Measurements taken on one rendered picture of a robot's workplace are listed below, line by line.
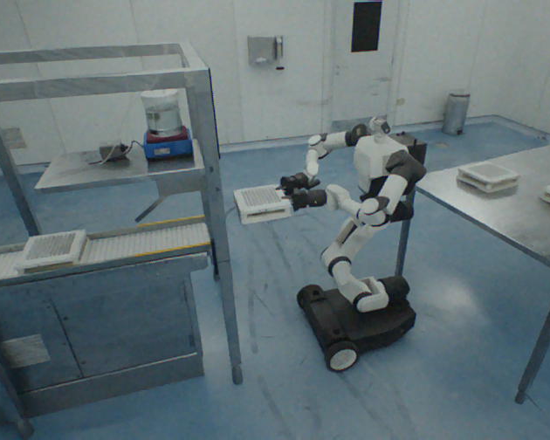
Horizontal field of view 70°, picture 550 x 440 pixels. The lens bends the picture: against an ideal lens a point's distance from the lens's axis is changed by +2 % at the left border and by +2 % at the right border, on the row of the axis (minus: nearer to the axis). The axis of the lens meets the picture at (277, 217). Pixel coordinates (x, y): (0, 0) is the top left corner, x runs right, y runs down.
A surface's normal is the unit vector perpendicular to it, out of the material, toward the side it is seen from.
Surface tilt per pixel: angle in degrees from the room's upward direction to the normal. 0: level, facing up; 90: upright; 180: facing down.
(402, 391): 0
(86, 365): 90
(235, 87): 90
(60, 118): 90
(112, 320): 90
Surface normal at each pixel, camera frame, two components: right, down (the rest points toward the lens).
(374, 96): 0.23, 0.48
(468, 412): -0.03, -0.87
